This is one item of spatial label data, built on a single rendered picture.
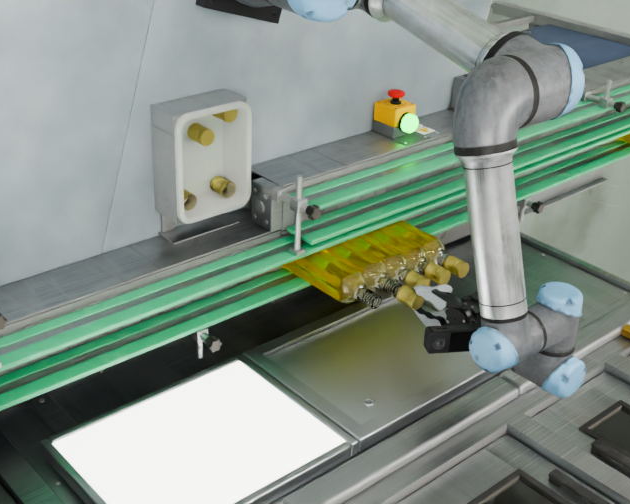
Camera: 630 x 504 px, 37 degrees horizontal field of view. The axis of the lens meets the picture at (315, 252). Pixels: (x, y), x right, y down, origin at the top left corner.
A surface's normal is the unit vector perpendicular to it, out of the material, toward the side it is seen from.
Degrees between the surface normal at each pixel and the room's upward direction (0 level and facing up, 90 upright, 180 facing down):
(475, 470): 90
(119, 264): 90
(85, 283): 90
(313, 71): 0
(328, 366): 90
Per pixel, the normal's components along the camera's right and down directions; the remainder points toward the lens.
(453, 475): 0.04, -0.88
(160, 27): 0.65, 0.38
